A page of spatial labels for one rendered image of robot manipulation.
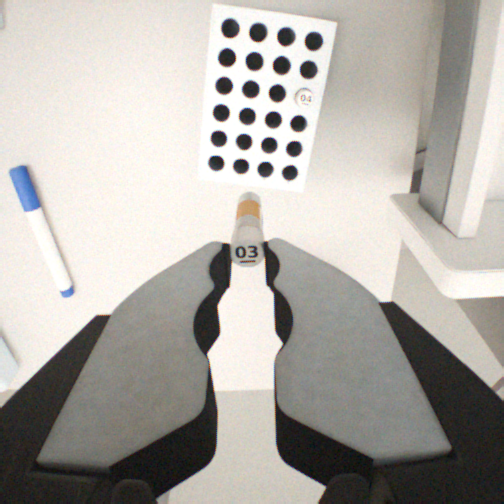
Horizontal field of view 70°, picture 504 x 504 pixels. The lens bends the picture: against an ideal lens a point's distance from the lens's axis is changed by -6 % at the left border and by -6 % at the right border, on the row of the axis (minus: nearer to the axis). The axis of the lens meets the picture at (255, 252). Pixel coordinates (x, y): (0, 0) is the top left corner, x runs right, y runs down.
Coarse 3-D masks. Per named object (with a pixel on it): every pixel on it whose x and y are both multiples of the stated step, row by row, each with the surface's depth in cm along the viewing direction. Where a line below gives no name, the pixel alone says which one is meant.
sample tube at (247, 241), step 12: (252, 192) 17; (240, 204) 16; (252, 204) 15; (240, 216) 15; (252, 216) 14; (240, 228) 13; (252, 228) 13; (240, 240) 13; (252, 240) 13; (264, 240) 13; (240, 252) 13; (252, 252) 13; (240, 264) 13; (252, 264) 13
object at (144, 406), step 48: (144, 288) 10; (192, 288) 10; (144, 336) 8; (192, 336) 8; (96, 384) 7; (144, 384) 7; (192, 384) 7; (96, 432) 6; (144, 432) 6; (192, 432) 6; (144, 480) 6
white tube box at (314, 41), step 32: (224, 32) 27; (256, 32) 27; (288, 32) 27; (320, 32) 24; (224, 64) 27; (256, 64) 29; (288, 64) 27; (320, 64) 26; (224, 96) 27; (256, 96) 27; (288, 96) 27; (320, 96) 27; (224, 128) 28; (256, 128) 28; (288, 128) 28; (224, 160) 29; (256, 160) 29; (288, 160) 29
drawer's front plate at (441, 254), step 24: (408, 216) 24; (480, 216) 24; (408, 240) 24; (432, 240) 22; (456, 240) 21; (480, 240) 21; (432, 264) 21; (456, 264) 19; (480, 264) 19; (456, 288) 19; (480, 288) 19
